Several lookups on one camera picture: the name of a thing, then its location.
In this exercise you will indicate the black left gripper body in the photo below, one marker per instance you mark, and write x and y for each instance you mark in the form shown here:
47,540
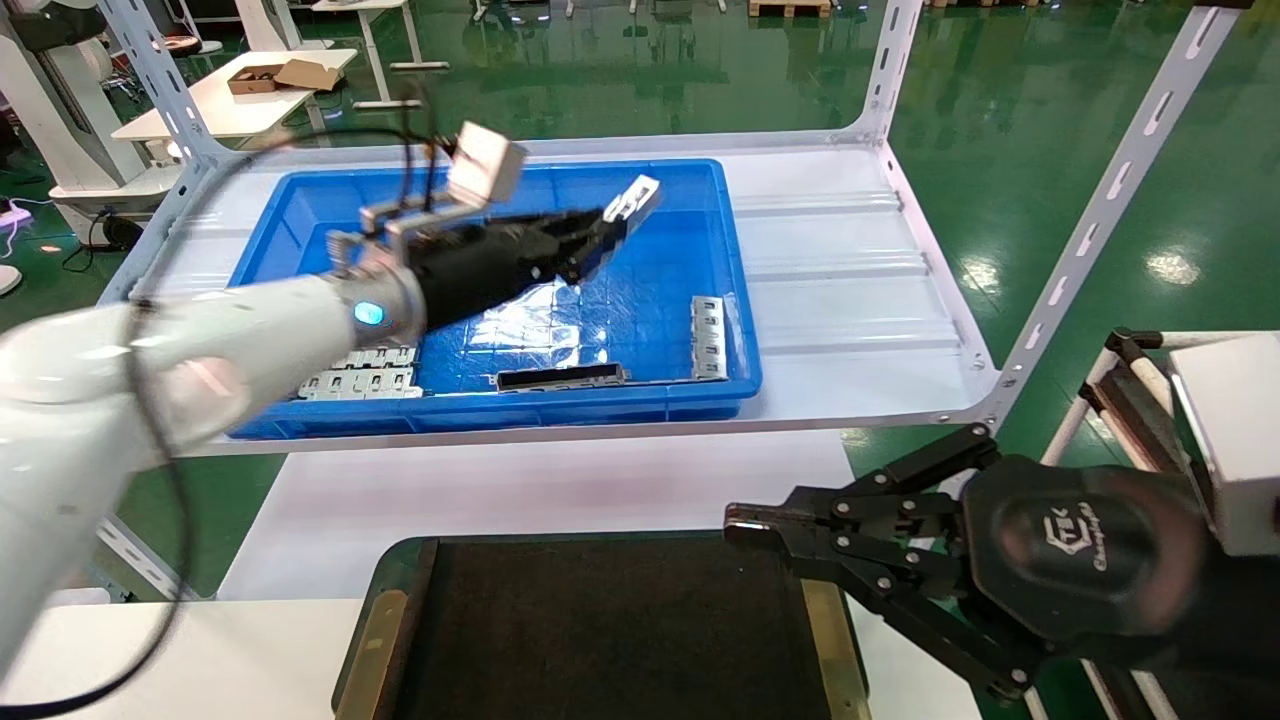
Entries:
480,270

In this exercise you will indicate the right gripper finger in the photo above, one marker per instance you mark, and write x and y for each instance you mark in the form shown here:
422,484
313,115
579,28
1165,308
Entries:
860,505
900,580

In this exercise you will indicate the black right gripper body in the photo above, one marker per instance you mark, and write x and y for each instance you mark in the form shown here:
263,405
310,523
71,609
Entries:
1090,560

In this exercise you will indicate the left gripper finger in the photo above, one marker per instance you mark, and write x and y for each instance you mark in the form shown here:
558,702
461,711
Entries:
598,258
580,230

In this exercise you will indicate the silver part with square holes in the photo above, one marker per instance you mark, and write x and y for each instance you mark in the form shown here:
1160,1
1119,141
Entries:
635,200

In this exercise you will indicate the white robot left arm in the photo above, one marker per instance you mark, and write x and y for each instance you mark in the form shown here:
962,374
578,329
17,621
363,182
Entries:
200,340

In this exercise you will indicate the black container tray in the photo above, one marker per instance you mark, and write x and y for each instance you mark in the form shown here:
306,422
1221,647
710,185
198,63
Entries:
620,640

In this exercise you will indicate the blue plastic bin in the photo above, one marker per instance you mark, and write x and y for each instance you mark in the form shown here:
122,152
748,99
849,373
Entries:
680,250

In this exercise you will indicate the silver slotted metal plate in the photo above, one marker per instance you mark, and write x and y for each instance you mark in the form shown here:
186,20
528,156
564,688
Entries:
360,384
385,357

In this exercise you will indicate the white desk with metal legs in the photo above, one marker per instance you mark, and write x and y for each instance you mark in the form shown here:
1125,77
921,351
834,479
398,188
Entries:
385,103

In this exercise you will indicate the white metal shelving rack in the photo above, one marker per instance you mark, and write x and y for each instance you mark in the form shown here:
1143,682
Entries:
850,300

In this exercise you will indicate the open cardboard box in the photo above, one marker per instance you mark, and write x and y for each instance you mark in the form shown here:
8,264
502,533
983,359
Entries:
305,75

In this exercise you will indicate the white table under cardboard box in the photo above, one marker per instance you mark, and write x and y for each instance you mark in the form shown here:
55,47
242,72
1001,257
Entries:
230,110

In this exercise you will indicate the wooden pallet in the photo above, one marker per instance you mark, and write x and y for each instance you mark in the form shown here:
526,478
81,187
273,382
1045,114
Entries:
790,9

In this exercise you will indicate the brown round stool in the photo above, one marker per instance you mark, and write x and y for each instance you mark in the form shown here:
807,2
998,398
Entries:
185,44

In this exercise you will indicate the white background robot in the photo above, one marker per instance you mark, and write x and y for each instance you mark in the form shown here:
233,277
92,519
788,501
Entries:
60,120

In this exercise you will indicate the white power strip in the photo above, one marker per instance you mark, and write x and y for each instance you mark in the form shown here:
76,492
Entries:
12,215

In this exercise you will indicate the silver camera mount bracket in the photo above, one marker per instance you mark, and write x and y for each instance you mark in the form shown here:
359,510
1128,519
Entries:
400,225

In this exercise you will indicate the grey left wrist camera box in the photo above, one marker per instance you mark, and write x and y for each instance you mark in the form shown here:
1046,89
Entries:
485,165

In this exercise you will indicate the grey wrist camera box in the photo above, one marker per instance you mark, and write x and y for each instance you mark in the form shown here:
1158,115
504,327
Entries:
485,165
1240,440

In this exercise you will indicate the silver bracket with black slot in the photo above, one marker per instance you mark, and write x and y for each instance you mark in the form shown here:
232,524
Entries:
560,378

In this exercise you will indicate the short silver slotted bracket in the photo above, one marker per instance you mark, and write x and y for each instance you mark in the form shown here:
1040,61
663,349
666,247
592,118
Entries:
708,340

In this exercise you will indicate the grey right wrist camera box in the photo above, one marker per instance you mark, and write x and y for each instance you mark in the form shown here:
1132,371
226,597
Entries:
1240,440

